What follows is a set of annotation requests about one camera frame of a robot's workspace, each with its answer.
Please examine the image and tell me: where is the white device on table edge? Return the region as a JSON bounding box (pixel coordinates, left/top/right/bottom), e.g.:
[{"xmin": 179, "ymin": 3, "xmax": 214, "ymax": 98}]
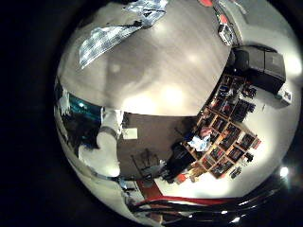
[{"xmin": 217, "ymin": 23, "xmax": 235, "ymax": 45}]

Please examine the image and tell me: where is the white paper sheet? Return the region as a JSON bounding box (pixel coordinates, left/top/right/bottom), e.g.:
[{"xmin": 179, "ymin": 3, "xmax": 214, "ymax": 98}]
[{"xmin": 122, "ymin": 127, "xmax": 139, "ymax": 140}]

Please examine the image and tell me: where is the small white box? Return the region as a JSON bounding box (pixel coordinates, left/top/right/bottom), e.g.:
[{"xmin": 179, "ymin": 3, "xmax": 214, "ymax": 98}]
[{"xmin": 276, "ymin": 89, "xmax": 294, "ymax": 106}]

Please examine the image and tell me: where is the black cabinet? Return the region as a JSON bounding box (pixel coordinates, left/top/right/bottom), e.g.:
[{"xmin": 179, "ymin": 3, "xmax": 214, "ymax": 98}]
[{"xmin": 232, "ymin": 44, "xmax": 287, "ymax": 96}]

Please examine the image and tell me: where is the teal screen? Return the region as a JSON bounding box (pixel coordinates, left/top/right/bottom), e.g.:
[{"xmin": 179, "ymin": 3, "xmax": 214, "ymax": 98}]
[{"xmin": 67, "ymin": 94, "xmax": 103, "ymax": 122}]

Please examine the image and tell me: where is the black chair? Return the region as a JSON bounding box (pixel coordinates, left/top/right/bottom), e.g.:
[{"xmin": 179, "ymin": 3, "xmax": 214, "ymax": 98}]
[{"xmin": 164, "ymin": 143, "xmax": 198, "ymax": 183}]

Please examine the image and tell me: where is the wooden cubby shelf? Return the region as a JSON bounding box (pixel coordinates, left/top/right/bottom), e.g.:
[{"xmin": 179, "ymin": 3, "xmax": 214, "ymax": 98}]
[{"xmin": 176, "ymin": 74, "xmax": 263, "ymax": 182}]

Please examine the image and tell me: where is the red round object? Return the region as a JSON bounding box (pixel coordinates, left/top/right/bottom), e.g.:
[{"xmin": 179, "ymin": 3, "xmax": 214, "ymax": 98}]
[{"xmin": 198, "ymin": 0, "xmax": 216, "ymax": 8}]

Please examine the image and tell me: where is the blue white plaid cloth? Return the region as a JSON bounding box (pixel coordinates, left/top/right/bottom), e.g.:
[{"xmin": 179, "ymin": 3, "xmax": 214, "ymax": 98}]
[{"xmin": 78, "ymin": 0, "xmax": 169, "ymax": 69}]

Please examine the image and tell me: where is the black cable bundle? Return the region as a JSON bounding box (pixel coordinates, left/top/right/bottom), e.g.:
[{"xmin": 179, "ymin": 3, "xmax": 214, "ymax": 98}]
[{"xmin": 128, "ymin": 183, "xmax": 287, "ymax": 223}]

